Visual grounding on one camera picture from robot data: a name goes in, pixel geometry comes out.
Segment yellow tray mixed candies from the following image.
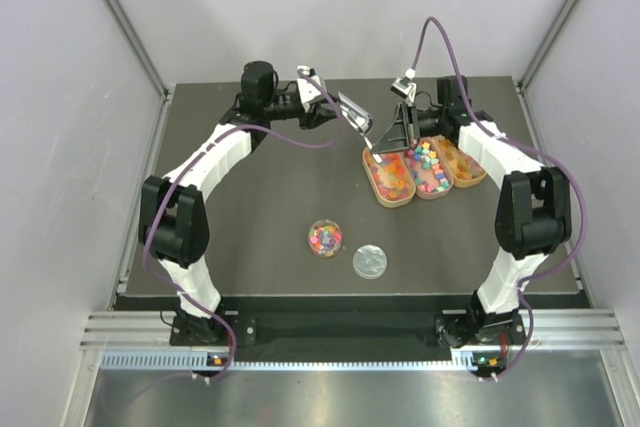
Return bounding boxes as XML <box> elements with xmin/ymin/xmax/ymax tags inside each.
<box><xmin>435</xmin><ymin>136</ymin><xmax>487</xmax><ymax>188</ymax></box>

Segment round grey jar lid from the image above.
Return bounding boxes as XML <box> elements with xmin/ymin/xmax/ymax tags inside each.
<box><xmin>352</xmin><ymin>244</ymin><xmax>388</xmax><ymax>280</ymax></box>

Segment aluminium frame rail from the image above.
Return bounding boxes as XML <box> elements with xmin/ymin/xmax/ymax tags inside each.
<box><xmin>81</xmin><ymin>309</ymin><xmax>625</xmax><ymax>350</ymax></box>

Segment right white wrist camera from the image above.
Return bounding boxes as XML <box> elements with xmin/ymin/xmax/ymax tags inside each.
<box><xmin>390</xmin><ymin>68</ymin><xmax>417</xmax><ymax>104</ymax></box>

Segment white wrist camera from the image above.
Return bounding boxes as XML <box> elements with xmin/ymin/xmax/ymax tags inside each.
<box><xmin>390</xmin><ymin>68</ymin><xmax>417</xmax><ymax>104</ymax></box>
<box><xmin>296</xmin><ymin>65</ymin><xmax>325</xmax><ymax>111</ymax></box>

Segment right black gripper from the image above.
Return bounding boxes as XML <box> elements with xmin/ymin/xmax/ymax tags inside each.
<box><xmin>371</xmin><ymin>103</ymin><xmax>446</xmax><ymax>157</ymax></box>

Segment orange tray translucent star candies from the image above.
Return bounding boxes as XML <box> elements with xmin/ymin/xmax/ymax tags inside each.
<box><xmin>362</xmin><ymin>147</ymin><xmax>416</xmax><ymax>208</ymax></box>

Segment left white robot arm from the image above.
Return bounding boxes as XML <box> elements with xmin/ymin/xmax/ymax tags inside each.
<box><xmin>138</xmin><ymin>61</ymin><xmax>340</xmax><ymax>344</ymax></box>

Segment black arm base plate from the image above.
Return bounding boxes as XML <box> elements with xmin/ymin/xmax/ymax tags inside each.
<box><xmin>172</xmin><ymin>295</ymin><xmax>524</xmax><ymax>348</ymax></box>

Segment grey slotted cable duct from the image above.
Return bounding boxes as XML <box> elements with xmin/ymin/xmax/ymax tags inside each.
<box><xmin>100</xmin><ymin>351</ymin><xmax>507</xmax><ymax>372</ymax></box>

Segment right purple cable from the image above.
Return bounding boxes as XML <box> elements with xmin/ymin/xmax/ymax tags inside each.
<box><xmin>409</xmin><ymin>16</ymin><xmax>589</xmax><ymax>381</ymax></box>

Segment clear round plastic jar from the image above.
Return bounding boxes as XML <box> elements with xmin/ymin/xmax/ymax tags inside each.
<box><xmin>307</xmin><ymin>219</ymin><xmax>343</xmax><ymax>258</ymax></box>

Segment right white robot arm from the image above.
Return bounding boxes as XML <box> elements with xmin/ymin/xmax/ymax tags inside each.
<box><xmin>373</xmin><ymin>75</ymin><xmax>572</xmax><ymax>348</ymax></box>

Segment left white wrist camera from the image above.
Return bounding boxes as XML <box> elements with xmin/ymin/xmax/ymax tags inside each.
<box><xmin>296</xmin><ymin>65</ymin><xmax>325</xmax><ymax>111</ymax></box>

